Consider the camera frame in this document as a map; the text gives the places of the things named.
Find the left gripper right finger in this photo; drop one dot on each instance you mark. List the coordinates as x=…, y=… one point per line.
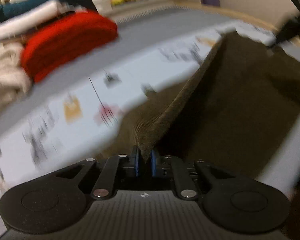
x=234, y=202

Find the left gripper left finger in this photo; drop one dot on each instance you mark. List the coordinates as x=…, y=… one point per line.
x=59, y=199

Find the dark olive corduroy pants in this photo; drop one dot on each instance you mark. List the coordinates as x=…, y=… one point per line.
x=234, y=111

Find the grey printed bed sheet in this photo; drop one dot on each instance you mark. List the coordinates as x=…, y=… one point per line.
x=157, y=49

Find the cream folded blanket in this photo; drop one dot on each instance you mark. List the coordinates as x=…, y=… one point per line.
x=14, y=82

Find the red folded quilt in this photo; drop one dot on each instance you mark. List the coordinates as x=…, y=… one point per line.
x=65, y=40

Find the white small plush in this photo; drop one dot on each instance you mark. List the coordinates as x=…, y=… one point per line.
x=99, y=4

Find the wooden bed frame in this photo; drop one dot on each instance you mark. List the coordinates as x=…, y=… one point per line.
x=237, y=16

